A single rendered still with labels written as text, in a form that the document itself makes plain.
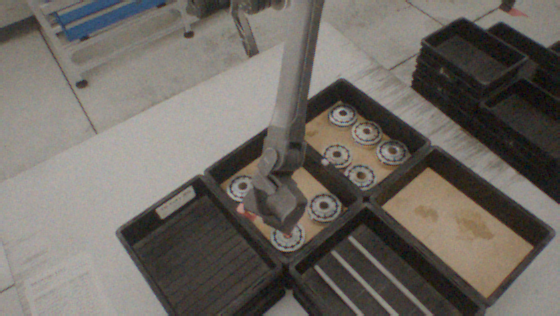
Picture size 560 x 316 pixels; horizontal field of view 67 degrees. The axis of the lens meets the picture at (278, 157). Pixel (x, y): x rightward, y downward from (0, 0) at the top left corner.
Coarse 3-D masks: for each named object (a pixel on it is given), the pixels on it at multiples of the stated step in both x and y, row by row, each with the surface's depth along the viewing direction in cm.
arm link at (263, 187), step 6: (258, 174) 88; (252, 180) 87; (258, 180) 87; (264, 180) 87; (270, 180) 86; (258, 186) 86; (264, 186) 86; (270, 186) 85; (276, 186) 85; (258, 192) 87; (264, 192) 86; (270, 192) 85; (258, 198) 89; (264, 198) 88
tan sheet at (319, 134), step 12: (312, 120) 152; (324, 120) 151; (360, 120) 150; (312, 132) 149; (324, 132) 148; (336, 132) 148; (348, 132) 148; (312, 144) 146; (324, 144) 145; (348, 144) 145; (360, 156) 141; (372, 156) 141
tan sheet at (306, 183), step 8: (256, 160) 143; (248, 168) 142; (256, 168) 141; (232, 176) 140; (296, 176) 139; (304, 176) 138; (312, 176) 138; (224, 184) 138; (304, 184) 137; (312, 184) 136; (320, 184) 136; (304, 192) 135; (312, 192) 135; (320, 208) 131; (344, 208) 131; (304, 216) 130; (256, 224) 129; (264, 224) 129; (304, 224) 128; (312, 224) 128; (264, 232) 128; (312, 232) 127; (288, 256) 123
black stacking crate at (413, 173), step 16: (432, 160) 134; (448, 160) 128; (416, 176) 136; (448, 176) 132; (464, 176) 126; (384, 192) 123; (464, 192) 130; (480, 192) 125; (496, 208) 123; (512, 208) 118; (512, 224) 122; (528, 224) 117; (528, 240) 120; (528, 256) 109; (512, 272) 110; (496, 288) 114
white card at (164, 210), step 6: (186, 192) 129; (192, 192) 131; (174, 198) 127; (180, 198) 129; (186, 198) 131; (168, 204) 127; (174, 204) 129; (180, 204) 131; (156, 210) 125; (162, 210) 126; (168, 210) 128; (174, 210) 131; (162, 216) 128
